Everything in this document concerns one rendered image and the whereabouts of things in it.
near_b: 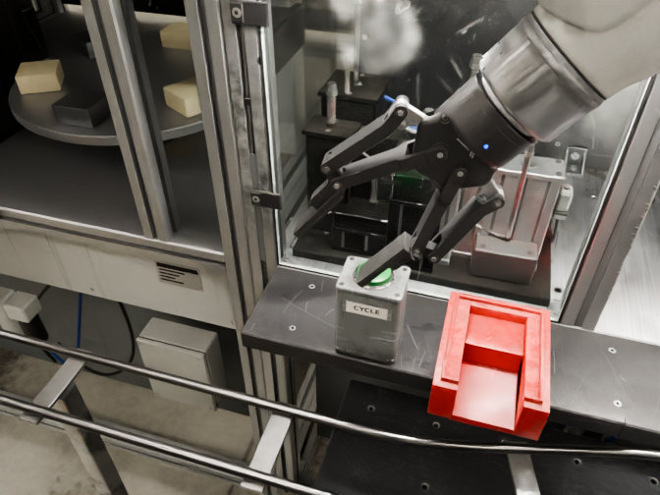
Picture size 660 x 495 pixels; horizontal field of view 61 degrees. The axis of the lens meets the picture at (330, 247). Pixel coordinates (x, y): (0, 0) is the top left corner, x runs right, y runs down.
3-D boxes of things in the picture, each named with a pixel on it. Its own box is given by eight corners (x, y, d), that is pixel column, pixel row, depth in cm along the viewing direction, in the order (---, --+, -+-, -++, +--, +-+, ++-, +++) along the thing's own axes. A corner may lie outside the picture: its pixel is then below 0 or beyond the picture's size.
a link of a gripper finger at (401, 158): (450, 161, 48) (444, 146, 48) (332, 196, 52) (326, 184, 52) (449, 140, 51) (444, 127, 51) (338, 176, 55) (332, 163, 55)
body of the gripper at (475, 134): (535, 119, 51) (457, 181, 56) (472, 54, 48) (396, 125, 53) (548, 159, 45) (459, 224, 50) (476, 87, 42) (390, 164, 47)
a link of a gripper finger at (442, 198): (453, 144, 52) (467, 149, 52) (410, 236, 58) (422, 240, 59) (454, 165, 48) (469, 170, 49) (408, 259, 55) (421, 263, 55)
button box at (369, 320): (334, 351, 73) (334, 284, 65) (350, 308, 78) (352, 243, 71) (394, 364, 71) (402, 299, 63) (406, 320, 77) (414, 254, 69)
